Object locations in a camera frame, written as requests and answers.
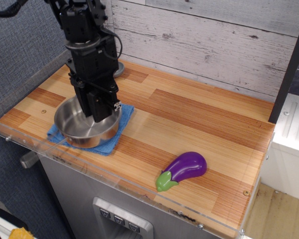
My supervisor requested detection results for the white ribbed toy sink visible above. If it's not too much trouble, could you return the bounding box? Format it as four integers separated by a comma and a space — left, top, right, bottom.
260, 94, 299, 199

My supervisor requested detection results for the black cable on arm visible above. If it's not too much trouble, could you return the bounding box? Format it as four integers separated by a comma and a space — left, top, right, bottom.
0, 0, 123, 62

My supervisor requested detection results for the clear acrylic table guard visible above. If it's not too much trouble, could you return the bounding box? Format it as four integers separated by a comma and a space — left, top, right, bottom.
0, 53, 274, 239

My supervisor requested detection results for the yellow and black object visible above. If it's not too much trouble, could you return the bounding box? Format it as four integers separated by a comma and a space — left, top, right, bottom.
0, 228, 35, 239

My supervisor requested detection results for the purple toy eggplant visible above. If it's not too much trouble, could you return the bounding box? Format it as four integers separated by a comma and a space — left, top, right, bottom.
155, 152, 207, 192

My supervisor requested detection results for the grey toy fridge cabinet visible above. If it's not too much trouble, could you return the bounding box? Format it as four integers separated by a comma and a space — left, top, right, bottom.
36, 151, 225, 239

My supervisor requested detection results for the stainless steel pot with handle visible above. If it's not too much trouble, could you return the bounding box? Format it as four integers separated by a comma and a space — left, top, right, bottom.
41, 97, 122, 158

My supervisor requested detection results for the blue folded napkin cloth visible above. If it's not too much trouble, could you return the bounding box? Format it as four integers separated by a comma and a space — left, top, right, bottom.
47, 104, 135, 156

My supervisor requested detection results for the blue handled grey scoop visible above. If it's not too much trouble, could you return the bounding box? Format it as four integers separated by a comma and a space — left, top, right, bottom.
113, 62, 125, 78

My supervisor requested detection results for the black vertical post right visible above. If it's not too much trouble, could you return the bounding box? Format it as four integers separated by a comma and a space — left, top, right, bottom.
268, 36, 299, 123

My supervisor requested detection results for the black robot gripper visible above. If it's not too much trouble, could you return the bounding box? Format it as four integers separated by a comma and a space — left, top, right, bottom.
66, 37, 120, 122

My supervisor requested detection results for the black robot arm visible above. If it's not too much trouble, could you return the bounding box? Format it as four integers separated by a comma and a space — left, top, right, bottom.
47, 0, 121, 122

